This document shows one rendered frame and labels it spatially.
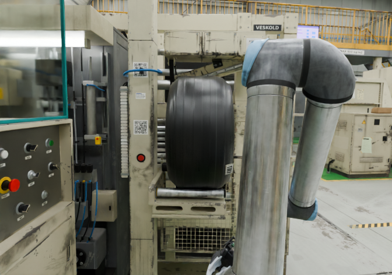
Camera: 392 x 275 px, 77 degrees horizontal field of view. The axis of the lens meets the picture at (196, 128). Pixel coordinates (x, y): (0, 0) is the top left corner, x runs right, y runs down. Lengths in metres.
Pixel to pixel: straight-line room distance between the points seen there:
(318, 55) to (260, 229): 0.40
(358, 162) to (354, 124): 0.74
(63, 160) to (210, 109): 0.68
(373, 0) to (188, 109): 14.32
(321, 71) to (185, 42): 1.07
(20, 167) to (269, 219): 0.82
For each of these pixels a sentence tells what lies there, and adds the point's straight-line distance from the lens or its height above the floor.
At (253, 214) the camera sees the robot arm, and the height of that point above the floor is 1.10.
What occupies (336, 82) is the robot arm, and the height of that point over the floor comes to 1.39.
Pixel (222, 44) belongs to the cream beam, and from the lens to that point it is 1.57.
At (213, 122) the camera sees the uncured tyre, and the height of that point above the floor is 1.27.
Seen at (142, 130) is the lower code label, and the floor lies 1.21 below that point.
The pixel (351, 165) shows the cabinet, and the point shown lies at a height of 0.25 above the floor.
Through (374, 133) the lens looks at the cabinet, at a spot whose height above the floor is 0.87.
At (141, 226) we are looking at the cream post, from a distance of 1.45.
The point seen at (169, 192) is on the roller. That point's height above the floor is 0.91.
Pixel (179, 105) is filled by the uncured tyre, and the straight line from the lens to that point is 1.09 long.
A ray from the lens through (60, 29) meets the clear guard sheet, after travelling 1.25.
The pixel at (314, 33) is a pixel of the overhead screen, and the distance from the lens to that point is 5.47.
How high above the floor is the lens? 1.33
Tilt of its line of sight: 5 degrees down
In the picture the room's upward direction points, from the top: 1 degrees clockwise
